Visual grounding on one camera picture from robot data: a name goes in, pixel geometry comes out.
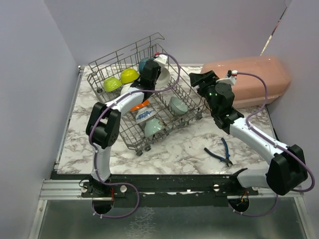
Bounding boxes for blue floral bowl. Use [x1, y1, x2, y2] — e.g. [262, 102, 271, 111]
[135, 107, 157, 124]

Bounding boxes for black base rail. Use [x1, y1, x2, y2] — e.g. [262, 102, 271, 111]
[50, 172, 258, 208]

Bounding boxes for beige patterned bowl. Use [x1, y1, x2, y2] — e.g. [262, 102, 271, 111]
[155, 68, 170, 90]

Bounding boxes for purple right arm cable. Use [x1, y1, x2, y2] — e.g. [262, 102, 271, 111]
[236, 71, 315, 217]

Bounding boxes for blue-handled pliers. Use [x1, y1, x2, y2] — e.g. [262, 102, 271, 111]
[204, 137, 234, 167]

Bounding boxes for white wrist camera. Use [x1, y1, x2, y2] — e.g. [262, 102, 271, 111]
[216, 70, 238, 86]
[153, 52, 168, 67]

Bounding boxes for celadon green bowl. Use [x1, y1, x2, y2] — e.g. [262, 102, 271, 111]
[144, 118, 164, 138]

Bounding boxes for grey bowl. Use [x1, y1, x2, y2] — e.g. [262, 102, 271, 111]
[120, 83, 132, 95]

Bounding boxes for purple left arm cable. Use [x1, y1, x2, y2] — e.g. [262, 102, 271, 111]
[89, 52, 181, 219]

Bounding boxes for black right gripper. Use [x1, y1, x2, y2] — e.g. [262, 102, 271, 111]
[189, 70, 220, 115]

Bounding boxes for dark brown bowl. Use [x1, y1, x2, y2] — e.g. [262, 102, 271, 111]
[138, 57, 153, 74]

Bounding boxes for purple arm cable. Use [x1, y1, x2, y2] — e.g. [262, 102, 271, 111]
[89, 52, 181, 219]
[236, 71, 315, 217]

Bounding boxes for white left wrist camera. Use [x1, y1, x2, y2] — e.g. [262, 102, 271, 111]
[153, 52, 168, 67]

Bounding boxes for yellow-green bowl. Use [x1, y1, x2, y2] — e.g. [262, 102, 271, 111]
[120, 68, 140, 84]

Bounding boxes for white round bowl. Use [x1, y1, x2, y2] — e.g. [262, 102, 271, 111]
[130, 100, 150, 112]

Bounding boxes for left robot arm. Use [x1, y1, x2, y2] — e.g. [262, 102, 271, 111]
[86, 61, 160, 197]

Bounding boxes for grey wire dish rack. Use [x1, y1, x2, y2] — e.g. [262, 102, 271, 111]
[88, 33, 204, 155]

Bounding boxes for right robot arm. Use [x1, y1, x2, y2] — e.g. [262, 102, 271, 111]
[189, 70, 309, 196]

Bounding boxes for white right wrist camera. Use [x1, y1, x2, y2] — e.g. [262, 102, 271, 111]
[216, 70, 238, 86]

